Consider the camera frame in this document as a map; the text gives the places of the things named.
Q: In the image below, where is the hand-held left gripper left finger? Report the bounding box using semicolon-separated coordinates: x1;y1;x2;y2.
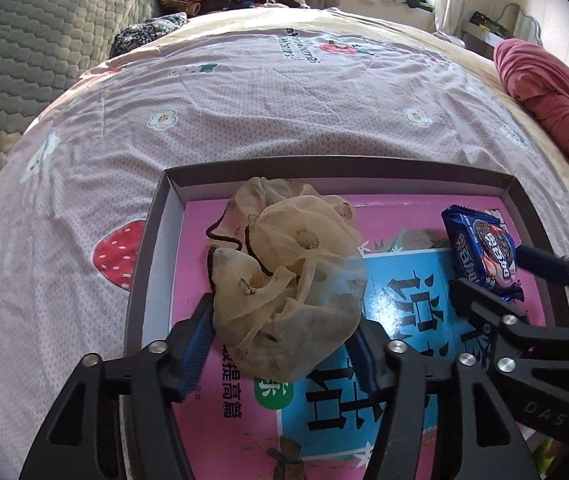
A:
19;292;215;480

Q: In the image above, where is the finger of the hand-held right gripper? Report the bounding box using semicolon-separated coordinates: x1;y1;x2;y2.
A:
515;245;569;331
449;277;569;376

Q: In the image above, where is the grey quilted headboard cushion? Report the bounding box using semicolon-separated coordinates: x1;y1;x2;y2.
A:
0;0;158;231

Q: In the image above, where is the pink printed bed sheet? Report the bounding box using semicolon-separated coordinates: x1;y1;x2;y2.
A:
0;20;569;466

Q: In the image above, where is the grey cardboard box tray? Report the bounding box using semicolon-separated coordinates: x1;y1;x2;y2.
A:
123;155;569;480

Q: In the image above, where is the beige sheer scrunchie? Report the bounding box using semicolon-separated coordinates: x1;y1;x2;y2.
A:
206;176;369;380

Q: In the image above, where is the dark floral cloth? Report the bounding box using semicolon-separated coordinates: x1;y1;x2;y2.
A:
110;12;188;58

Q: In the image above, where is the white side table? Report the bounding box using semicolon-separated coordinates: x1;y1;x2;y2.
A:
461;10;515;58

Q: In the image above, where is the pink rolled blanket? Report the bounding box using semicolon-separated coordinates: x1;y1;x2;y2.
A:
493;38;569;191

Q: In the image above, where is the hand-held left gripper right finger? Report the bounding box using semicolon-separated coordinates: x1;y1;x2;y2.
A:
347;317;540;480

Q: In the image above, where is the blue cookie packet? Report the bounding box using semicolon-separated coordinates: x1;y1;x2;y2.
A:
440;204;526;302

